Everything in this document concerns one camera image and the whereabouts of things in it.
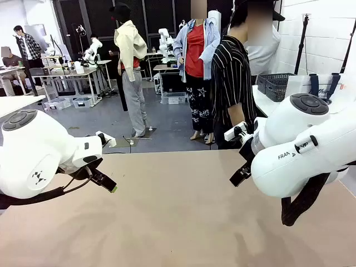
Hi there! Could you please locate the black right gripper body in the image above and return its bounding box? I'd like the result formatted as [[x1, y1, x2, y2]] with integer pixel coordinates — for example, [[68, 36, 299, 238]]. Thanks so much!
[[238, 134, 258, 167]]

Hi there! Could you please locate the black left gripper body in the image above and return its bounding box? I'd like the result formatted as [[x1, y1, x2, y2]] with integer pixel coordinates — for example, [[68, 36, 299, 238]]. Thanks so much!
[[58, 158, 103, 181]]

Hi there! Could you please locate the dark grey plastic basket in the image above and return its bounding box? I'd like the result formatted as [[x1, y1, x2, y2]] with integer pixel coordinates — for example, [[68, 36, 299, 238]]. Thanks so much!
[[257, 73, 281, 95], [265, 77, 296, 102]]

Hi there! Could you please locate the person's right forearm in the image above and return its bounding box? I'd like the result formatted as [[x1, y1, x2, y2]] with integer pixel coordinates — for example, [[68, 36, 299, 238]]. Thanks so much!
[[228, 101, 245, 131]]

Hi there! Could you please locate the clear plastic storage bin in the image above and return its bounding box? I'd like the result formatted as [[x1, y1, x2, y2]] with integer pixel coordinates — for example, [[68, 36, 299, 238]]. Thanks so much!
[[43, 97, 72, 111], [160, 91, 186, 105], [72, 96, 95, 109]]

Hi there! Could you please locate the person in striped black shirt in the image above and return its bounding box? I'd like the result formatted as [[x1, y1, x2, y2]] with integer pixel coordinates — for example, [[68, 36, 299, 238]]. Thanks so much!
[[211, 0, 275, 150]]

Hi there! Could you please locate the grey background work table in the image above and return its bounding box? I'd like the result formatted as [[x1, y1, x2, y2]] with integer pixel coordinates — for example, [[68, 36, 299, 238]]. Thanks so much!
[[31, 67, 98, 108]]

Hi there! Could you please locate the black monitor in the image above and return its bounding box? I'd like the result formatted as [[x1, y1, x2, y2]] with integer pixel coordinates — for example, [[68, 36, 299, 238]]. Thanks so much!
[[160, 72, 186, 93]]

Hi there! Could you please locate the black tripod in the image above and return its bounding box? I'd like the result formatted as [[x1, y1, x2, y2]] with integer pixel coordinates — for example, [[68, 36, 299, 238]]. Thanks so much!
[[294, 13, 312, 76], [339, 26, 356, 75]]

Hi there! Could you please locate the seated person in dark shirt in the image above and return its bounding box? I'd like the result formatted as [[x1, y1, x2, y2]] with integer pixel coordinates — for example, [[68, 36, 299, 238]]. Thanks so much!
[[1, 46, 30, 97]]

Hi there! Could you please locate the mannequin in cream hoodie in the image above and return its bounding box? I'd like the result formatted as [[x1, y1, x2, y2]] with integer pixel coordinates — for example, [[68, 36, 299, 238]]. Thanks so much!
[[109, 2, 149, 139]]

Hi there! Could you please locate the person in plaid shirt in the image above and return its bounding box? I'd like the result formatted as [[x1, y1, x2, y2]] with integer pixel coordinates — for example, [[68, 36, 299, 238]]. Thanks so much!
[[13, 24, 43, 91]]

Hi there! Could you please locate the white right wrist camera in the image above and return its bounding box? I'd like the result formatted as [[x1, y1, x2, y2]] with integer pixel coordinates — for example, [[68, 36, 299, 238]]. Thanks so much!
[[224, 121, 248, 141]]

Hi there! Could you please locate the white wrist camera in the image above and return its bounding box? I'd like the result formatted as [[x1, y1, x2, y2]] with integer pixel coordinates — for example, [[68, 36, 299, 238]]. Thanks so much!
[[224, 121, 248, 141], [96, 131, 116, 148]]

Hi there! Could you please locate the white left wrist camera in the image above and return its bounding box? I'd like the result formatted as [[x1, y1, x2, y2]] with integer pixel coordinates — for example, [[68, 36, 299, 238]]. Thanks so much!
[[96, 131, 116, 148]]

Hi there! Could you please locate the left arm black cable sleeve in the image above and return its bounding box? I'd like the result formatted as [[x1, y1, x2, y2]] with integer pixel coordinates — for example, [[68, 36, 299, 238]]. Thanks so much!
[[0, 166, 93, 210]]

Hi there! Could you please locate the arm black cable sleeve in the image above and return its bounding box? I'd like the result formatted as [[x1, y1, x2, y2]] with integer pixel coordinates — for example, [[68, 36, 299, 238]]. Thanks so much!
[[280, 166, 349, 227], [0, 166, 93, 210]]

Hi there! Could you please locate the right arm black cable sleeve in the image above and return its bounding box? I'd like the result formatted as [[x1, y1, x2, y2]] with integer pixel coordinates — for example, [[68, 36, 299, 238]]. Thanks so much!
[[280, 166, 349, 227]]

